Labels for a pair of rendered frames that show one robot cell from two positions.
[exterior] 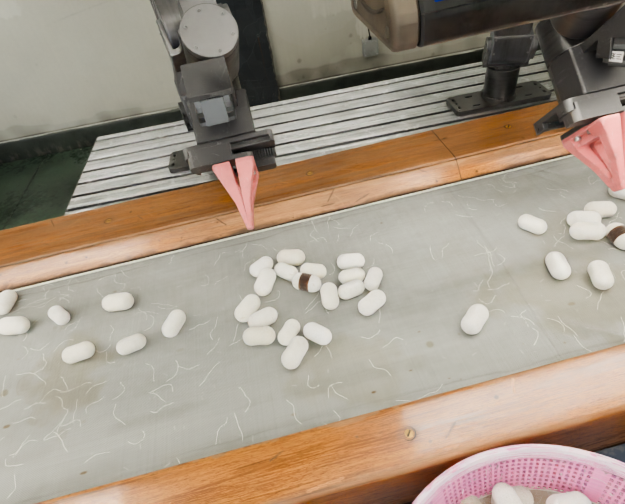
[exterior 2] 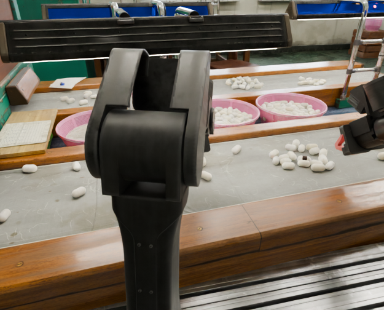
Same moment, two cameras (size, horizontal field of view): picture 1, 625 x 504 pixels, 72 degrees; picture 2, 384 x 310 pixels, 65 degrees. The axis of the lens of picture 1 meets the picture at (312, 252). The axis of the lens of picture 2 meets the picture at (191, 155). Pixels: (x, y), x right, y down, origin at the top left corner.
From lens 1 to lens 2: 1.08 m
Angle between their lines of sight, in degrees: 106
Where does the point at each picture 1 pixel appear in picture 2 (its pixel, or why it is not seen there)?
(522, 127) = (189, 226)
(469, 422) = (241, 128)
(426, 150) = (261, 211)
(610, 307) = not seen: hidden behind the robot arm
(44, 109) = not seen: outside the picture
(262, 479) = (289, 122)
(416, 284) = (257, 162)
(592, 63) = not seen: hidden behind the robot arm
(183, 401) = (325, 139)
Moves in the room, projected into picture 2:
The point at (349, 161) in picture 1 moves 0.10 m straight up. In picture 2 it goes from (315, 208) to (325, 166)
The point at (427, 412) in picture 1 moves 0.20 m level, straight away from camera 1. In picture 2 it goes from (251, 129) to (246, 160)
